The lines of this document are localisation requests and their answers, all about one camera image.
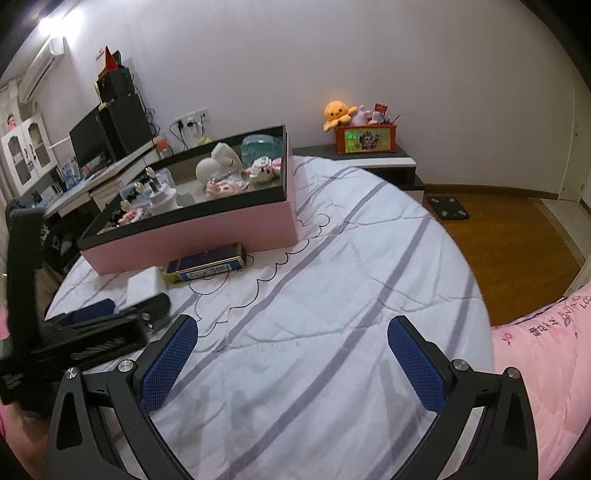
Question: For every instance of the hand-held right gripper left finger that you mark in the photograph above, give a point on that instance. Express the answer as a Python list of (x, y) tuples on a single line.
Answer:
[(168, 364)]

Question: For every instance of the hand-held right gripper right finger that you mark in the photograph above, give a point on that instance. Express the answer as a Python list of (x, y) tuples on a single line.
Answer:
[(418, 364)]

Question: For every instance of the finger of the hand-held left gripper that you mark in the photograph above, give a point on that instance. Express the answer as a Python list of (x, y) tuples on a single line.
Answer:
[(154, 305), (92, 310)]

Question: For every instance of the blue and gold box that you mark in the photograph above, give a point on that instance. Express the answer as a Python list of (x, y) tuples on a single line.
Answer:
[(205, 266)]

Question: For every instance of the pink box with black rim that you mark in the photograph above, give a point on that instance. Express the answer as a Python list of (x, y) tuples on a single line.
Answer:
[(198, 237)]

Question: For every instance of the black and gold beaded ornaments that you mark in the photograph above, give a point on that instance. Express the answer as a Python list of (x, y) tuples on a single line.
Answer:
[(138, 187)]

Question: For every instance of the silver-headed white fluffy toy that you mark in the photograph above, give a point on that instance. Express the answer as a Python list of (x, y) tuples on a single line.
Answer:
[(216, 162)]

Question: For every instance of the pink and white small toy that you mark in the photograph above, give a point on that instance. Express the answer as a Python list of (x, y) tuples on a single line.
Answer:
[(265, 168)]

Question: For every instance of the person's left forearm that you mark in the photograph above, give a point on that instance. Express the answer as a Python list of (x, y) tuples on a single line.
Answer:
[(23, 434)]

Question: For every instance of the blue and white carton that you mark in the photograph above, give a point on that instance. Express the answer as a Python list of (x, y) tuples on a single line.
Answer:
[(71, 177)]

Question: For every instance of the white striped quilt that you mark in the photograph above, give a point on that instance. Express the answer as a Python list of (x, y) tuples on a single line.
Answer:
[(346, 277)]

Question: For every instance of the beige curtain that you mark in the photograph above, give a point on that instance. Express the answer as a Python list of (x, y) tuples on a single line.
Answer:
[(4, 161)]

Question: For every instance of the clear plastic lidded container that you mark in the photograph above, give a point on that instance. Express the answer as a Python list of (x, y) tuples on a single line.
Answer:
[(131, 187)]

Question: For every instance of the white glass-door cabinet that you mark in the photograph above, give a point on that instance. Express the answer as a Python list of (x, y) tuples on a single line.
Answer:
[(27, 154)]

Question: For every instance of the white desk with drawers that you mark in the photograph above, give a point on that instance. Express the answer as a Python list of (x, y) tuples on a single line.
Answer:
[(106, 182)]

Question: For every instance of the pink printed blanket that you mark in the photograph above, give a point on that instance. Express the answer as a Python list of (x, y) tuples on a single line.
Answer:
[(554, 369)]

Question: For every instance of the pink pig plush doll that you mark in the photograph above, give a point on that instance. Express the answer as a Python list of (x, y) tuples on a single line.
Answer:
[(226, 188)]

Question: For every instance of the black computer monitor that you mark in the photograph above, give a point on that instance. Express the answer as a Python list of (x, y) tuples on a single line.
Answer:
[(90, 141)]

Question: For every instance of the small pink doll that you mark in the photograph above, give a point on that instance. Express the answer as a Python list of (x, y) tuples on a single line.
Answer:
[(10, 121)]

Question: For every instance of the black bathroom scale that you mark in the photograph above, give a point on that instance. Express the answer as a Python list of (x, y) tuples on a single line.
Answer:
[(448, 208)]

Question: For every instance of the small orange container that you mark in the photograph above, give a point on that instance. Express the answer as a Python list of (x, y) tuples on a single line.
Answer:
[(161, 144)]

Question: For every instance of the black speakers stack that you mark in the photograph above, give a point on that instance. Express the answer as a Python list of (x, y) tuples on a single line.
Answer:
[(127, 124)]

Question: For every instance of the clear teal plastic bottle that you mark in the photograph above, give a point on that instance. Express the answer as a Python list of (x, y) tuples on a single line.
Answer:
[(261, 147)]

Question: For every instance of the black and white low cabinet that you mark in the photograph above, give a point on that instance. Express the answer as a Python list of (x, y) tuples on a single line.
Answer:
[(397, 161)]

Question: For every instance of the white air conditioner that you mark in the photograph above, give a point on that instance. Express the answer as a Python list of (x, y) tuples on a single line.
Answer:
[(39, 69)]

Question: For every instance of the black box on tower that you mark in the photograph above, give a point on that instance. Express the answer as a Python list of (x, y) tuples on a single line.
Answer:
[(113, 85)]

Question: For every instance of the orange printed storage box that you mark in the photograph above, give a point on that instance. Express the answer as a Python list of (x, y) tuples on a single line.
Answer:
[(367, 139)]

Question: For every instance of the purple plush toy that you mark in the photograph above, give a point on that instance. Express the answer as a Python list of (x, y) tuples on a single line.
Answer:
[(362, 116)]

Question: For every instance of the red packet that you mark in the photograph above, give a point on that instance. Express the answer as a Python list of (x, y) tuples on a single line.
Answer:
[(380, 111)]

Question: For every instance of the orange octopus plush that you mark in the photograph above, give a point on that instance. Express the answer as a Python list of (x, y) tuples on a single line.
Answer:
[(338, 114)]

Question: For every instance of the white door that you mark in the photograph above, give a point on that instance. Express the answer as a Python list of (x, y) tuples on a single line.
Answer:
[(575, 152)]

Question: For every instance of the white wall sockets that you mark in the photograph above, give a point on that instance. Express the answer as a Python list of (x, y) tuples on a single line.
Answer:
[(191, 117)]

